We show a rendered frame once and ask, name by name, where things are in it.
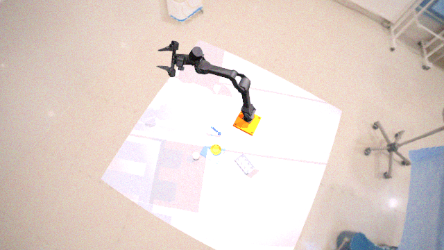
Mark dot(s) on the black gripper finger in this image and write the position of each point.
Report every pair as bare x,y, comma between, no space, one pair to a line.
168,48
165,68

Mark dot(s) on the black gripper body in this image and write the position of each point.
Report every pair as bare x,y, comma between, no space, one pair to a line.
174,58

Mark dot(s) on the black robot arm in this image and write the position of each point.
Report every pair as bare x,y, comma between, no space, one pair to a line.
196,58

